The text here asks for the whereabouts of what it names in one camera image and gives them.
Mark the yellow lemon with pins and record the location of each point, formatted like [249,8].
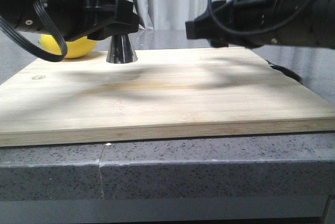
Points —
[76,49]

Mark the black board handle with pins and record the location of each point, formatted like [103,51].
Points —
[287,72]

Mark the wooden cutting board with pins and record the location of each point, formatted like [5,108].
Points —
[164,94]

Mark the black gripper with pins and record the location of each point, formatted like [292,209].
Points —
[312,28]
[71,19]

